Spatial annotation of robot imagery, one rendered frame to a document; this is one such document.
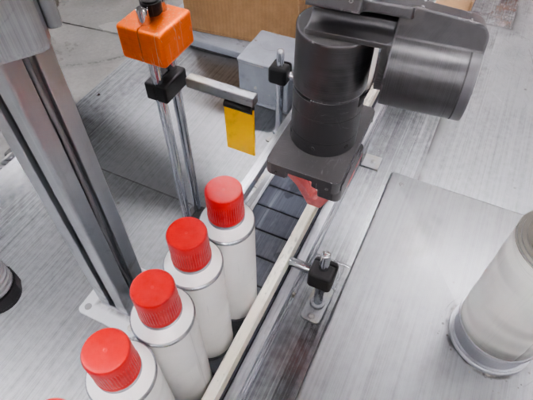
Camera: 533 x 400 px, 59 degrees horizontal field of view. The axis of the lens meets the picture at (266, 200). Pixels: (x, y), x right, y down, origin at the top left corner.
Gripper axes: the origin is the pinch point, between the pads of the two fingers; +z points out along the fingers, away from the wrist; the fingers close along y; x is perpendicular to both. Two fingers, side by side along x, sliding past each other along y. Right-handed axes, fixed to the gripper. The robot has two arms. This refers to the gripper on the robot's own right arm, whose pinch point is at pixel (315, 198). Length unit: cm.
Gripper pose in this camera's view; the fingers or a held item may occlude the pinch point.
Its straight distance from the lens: 48.2
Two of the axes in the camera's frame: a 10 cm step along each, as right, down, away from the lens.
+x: -9.1, -3.3, 2.6
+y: 4.2, -7.1, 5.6
